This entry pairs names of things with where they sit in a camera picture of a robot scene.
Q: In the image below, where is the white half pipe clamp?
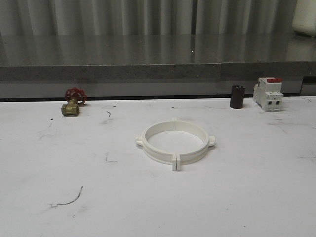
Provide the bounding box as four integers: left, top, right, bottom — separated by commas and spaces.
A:
135, 119, 181, 171

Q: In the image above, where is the dark brown cylindrical coupling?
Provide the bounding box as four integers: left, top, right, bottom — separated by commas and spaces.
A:
230, 85, 245, 109

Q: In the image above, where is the brass valve red handwheel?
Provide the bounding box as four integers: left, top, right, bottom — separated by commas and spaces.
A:
61, 87, 87, 116

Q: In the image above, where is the grey stone counter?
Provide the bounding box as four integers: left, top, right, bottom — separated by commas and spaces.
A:
0, 34, 316, 83

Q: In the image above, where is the white container on counter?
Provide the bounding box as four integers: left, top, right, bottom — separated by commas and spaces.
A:
292, 0, 316, 37

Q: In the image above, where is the white circuit breaker red switch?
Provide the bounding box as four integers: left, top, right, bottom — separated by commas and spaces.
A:
253, 77, 283, 112

